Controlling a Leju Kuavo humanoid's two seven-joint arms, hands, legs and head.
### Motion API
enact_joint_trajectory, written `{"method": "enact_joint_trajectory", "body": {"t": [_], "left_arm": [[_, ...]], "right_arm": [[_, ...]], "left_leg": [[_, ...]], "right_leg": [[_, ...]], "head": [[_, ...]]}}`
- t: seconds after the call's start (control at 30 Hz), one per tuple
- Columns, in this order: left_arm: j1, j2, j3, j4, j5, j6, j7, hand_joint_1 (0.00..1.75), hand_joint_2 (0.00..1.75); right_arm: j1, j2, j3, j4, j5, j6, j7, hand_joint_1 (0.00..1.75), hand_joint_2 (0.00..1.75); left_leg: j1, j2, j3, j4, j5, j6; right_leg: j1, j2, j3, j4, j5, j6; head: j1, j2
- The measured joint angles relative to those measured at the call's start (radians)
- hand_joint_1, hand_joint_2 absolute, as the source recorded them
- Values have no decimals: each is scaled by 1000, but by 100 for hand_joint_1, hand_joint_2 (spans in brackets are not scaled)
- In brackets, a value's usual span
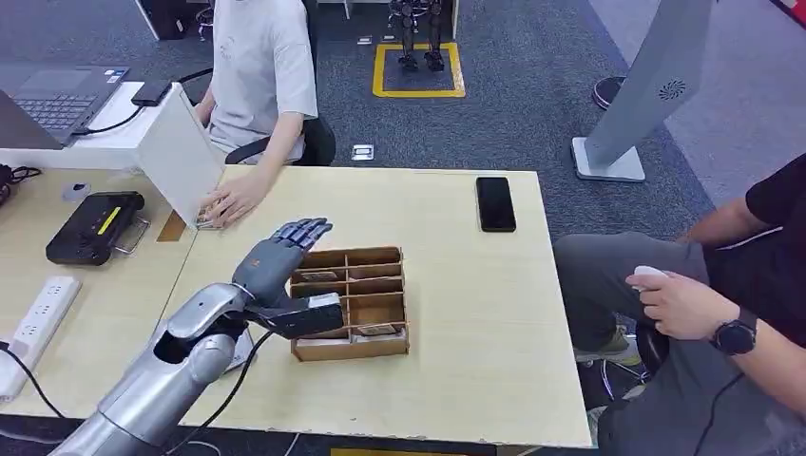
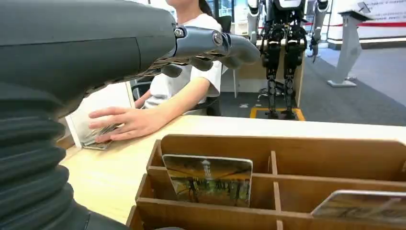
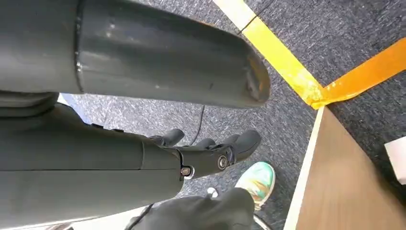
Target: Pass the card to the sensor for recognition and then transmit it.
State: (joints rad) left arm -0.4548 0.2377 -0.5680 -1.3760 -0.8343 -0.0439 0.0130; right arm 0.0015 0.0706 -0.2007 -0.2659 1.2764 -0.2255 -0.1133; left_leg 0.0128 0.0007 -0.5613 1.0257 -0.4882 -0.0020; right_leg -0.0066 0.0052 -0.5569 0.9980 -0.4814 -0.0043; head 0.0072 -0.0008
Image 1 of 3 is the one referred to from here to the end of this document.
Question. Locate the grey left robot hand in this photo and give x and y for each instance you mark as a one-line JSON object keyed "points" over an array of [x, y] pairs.
{"points": [[271, 267]]}

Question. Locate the white handheld remote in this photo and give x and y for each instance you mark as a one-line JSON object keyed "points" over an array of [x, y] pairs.
{"points": [[648, 272]]}

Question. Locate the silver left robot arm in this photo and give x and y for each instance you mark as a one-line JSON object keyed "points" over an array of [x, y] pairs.
{"points": [[157, 390]]}

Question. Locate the card with grey print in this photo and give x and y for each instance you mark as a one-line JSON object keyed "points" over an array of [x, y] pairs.
{"points": [[318, 275]]}

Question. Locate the white card stack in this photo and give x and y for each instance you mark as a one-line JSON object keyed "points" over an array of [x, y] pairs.
{"points": [[321, 342]]}

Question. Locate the wooden card sorting box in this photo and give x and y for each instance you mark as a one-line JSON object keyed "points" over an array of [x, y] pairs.
{"points": [[371, 308]]}

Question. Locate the card with brown print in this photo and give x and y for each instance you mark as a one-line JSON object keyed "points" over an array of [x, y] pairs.
{"points": [[376, 330]]}

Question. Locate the black office chair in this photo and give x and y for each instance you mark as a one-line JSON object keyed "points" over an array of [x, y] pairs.
{"points": [[318, 145]]}

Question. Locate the silver floor socket plate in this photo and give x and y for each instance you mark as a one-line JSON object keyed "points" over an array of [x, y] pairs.
{"points": [[362, 152]]}

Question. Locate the white desk riser box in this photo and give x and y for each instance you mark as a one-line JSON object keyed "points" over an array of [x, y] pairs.
{"points": [[170, 145]]}

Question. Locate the black handheld controller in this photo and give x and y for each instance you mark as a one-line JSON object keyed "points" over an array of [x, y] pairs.
{"points": [[94, 228]]}

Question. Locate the person in pale shirt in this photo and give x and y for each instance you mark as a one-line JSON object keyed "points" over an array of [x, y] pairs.
{"points": [[261, 75]]}

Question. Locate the black power adapter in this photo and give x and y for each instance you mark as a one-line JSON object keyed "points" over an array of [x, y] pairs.
{"points": [[151, 92]]}

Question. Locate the yellow floor tape square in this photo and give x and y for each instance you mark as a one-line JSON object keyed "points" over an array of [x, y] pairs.
{"points": [[379, 72]]}

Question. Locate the black smartphone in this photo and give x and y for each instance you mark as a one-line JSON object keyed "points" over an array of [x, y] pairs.
{"points": [[495, 204]]}

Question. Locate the white power strip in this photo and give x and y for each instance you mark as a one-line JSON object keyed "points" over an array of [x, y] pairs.
{"points": [[38, 327]]}

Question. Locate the small floor socket plate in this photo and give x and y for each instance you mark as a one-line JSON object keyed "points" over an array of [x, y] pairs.
{"points": [[364, 39]]}

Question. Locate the black cabinet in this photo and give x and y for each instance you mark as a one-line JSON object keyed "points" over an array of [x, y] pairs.
{"points": [[167, 16]]}

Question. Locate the dark grey laptop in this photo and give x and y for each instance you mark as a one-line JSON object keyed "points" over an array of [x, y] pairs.
{"points": [[53, 100]]}

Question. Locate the black humanoid robot legs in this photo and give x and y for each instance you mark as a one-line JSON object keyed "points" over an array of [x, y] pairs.
{"points": [[415, 31]]}

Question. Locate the black round stool base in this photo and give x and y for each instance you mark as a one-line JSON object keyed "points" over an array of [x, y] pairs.
{"points": [[606, 93]]}

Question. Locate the black stool with chrome legs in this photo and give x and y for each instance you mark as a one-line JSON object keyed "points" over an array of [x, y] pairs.
{"points": [[648, 349]]}

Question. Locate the white kiosk stand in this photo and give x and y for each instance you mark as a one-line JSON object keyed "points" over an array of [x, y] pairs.
{"points": [[648, 88]]}

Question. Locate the person in dark shirt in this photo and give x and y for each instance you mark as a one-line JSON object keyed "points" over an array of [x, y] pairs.
{"points": [[680, 377]]}

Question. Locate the black wristwatch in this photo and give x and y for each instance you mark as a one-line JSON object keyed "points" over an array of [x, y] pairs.
{"points": [[734, 337]]}

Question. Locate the red object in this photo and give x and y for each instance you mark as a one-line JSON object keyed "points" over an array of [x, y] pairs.
{"points": [[790, 9]]}

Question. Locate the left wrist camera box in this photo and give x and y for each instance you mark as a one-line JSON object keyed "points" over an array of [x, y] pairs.
{"points": [[302, 318]]}

